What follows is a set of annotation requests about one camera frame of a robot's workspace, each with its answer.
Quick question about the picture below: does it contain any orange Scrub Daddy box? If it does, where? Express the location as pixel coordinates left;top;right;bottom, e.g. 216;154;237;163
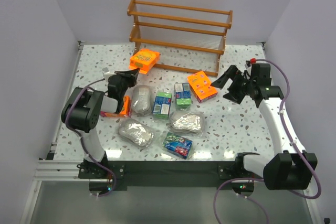
129;48;160;74

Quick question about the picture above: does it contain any orange Scrub Mommy box back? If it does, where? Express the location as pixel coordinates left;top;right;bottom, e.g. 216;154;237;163
187;71;218;103

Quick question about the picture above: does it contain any orange pink Scrub Mommy box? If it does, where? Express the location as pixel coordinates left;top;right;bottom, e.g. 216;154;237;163
100;95;131;118

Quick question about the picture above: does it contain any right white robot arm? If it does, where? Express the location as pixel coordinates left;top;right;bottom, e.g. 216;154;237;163
211;59;318;190

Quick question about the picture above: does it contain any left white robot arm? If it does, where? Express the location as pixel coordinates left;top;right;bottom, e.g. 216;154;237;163
61;68;140;179

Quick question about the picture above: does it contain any wooden three-tier shelf rack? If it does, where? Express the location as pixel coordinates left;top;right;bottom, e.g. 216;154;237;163
127;0;233;77

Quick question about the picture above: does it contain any silver scourer pack upper left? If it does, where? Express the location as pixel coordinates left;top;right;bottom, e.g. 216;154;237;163
131;85;152;116

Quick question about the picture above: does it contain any silver scourer pack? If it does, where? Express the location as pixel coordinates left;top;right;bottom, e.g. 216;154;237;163
131;85;152;116
168;111;205;135
118;118;155;147

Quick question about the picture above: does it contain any blue green sponge pack right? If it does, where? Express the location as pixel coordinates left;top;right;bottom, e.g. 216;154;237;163
174;83;192;109

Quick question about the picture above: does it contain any blue green sponge pack left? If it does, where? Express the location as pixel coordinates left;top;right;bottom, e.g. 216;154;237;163
152;91;172;119

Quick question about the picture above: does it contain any silver scourer pack lower left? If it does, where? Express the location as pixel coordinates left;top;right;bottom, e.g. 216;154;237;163
118;118;155;147

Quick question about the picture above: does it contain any silver scourer pack right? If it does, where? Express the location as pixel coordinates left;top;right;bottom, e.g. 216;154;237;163
168;111;205;135

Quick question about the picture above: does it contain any blue green colourful sponge pack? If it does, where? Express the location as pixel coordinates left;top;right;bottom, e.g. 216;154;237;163
162;132;193;159

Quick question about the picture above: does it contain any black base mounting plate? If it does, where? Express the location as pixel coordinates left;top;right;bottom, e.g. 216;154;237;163
77;161;259;192

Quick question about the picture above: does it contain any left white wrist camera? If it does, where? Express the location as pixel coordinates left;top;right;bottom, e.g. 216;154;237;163
102;67;115;82

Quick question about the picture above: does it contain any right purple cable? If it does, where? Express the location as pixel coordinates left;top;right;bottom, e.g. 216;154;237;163
214;58;322;224

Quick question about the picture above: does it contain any left aluminium rail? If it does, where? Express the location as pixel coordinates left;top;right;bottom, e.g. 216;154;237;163
33;142;87;182

